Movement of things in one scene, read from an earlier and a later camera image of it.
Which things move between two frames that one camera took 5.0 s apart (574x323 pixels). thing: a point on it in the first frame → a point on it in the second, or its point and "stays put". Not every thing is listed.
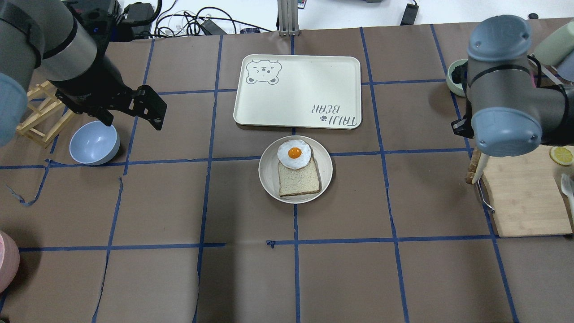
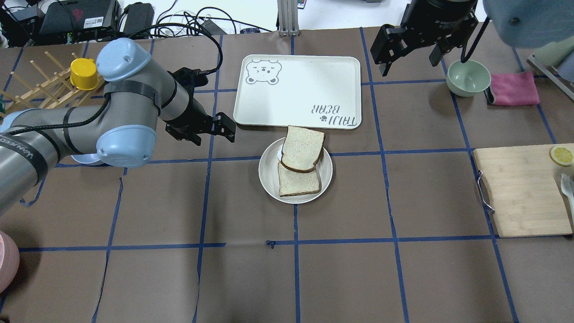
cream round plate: (268, 170) stays put
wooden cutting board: (524, 193) stays put
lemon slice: (561, 155) stays put
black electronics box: (98, 19) stays put
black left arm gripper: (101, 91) → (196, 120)
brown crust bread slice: (477, 164) → (302, 149)
